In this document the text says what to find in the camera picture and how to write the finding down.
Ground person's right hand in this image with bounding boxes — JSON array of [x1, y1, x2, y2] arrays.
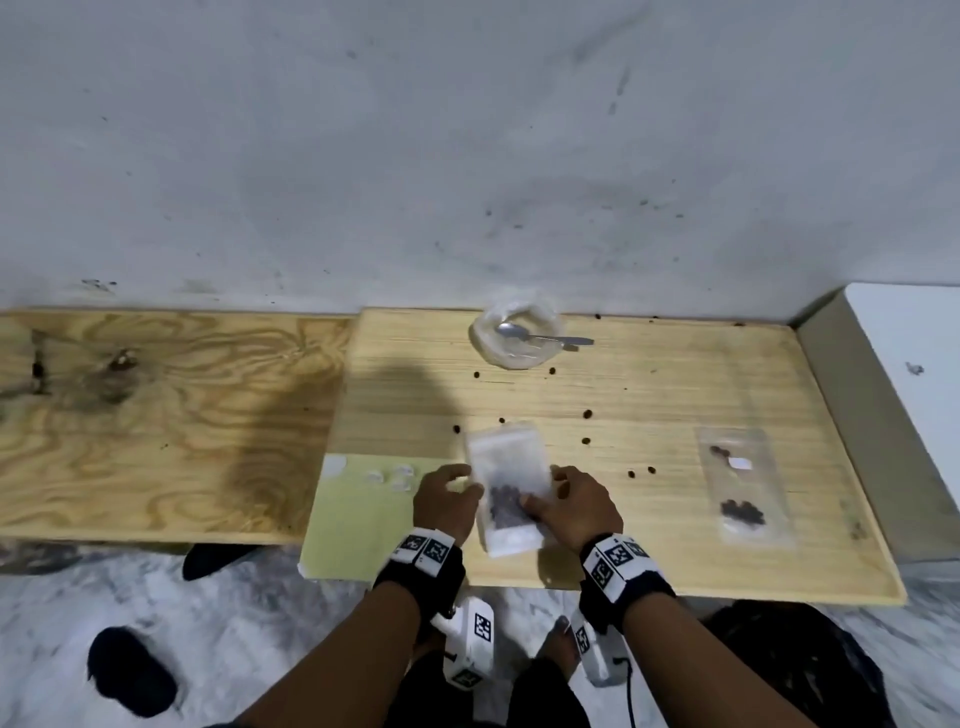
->
[[519, 464, 625, 556]]

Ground person's left hand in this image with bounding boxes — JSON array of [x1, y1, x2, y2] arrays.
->
[[412, 463, 485, 545]]

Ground group of white sticker labels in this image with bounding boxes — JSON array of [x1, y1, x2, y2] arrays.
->
[[363, 463, 418, 495]]

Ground clear zip plastic bag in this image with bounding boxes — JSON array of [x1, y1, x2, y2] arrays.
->
[[693, 427, 798, 549], [463, 422, 562, 560]]

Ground metal spoon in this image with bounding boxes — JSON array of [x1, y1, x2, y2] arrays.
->
[[494, 320, 596, 349]]

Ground person's right forearm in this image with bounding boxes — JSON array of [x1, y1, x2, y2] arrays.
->
[[622, 592, 819, 728]]

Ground person's left forearm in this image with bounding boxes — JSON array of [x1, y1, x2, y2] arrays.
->
[[239, 581, 423, 728]]

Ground person's bare foot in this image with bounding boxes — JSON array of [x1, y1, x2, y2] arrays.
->
[[536, 614, 583, 680]]

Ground black left wristband with markers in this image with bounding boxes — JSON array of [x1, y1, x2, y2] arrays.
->
[[372, 527, 468, 624]]

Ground black wristband with markers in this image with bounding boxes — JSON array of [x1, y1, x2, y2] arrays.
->
[[577, 532, 679, 635], [372, 527, 468, 624]]

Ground black right wristband with markers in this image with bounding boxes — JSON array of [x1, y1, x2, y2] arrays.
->
[[577, 532, 679, 635]]

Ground yellow-green backing sheet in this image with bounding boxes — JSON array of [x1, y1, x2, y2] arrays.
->
[[297, 452, 470, 583]]

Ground translucent plastic bowl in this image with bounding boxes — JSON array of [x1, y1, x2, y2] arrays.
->
[[470, 297, 568, 373]]

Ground flat black object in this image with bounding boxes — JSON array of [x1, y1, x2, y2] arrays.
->
[[182, 543, 268, 583]]

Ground plywood board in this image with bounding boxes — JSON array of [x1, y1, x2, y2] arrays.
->
[[0, 308, 360, 547]]

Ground black crumpled plastic sack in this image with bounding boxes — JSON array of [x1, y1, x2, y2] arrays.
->
[[704, 599, 898, 728]]

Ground white table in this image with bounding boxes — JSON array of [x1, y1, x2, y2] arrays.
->
[[791, 283, 960, 564]]

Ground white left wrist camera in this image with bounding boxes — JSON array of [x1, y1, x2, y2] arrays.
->
[[442, 596, 496, 693]]

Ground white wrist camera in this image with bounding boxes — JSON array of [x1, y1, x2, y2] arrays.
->
[[569, 614, 628, 688], [442, 596, 496, 693]]

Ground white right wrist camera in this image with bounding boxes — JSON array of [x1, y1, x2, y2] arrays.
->
[[569, 614, 628, 688]]

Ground black right camera cable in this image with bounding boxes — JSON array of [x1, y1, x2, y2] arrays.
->
[[611, 658, 639, 728]]

